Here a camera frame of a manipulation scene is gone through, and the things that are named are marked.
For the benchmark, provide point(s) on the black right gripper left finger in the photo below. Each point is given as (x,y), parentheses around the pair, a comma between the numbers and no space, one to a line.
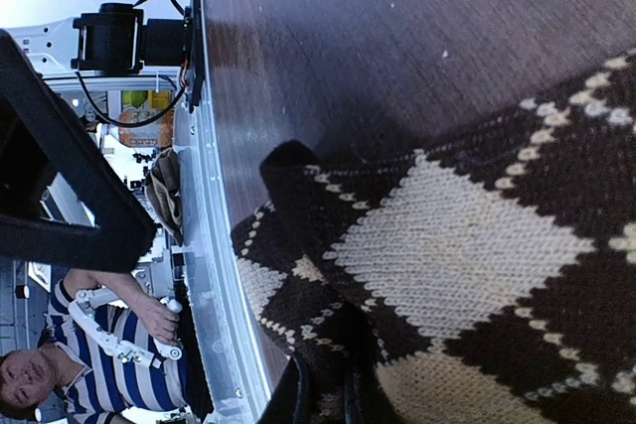
(290,401)

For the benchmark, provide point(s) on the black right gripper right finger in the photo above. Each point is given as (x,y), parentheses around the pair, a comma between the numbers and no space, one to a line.
(364,400)

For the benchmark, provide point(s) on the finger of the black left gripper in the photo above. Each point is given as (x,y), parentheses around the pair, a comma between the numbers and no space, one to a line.
(42,138)

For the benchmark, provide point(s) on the beige brown argyle sock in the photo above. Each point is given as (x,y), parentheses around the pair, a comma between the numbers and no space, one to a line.
(487,277)

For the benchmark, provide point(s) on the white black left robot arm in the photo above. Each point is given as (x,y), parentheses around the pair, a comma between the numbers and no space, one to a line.
(116,41)

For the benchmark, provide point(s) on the person in striped shirt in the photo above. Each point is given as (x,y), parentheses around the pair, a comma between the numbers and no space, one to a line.
(95,388)

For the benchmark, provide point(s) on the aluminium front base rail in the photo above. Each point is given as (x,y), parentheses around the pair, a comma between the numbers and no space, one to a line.
(227,340)

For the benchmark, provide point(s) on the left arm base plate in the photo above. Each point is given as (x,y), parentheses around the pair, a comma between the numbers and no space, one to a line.
(195,70)

